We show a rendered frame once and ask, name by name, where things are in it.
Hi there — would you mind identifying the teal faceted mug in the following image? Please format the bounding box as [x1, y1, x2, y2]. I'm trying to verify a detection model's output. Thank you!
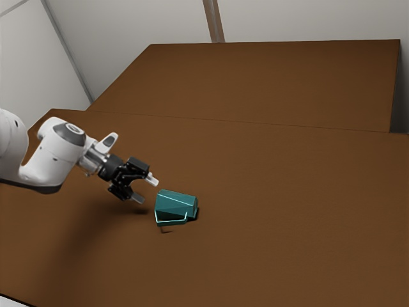
[153, 189, 199, 225]

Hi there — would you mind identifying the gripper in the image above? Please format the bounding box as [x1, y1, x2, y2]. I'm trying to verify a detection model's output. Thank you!
[97, 153, 160, 205]

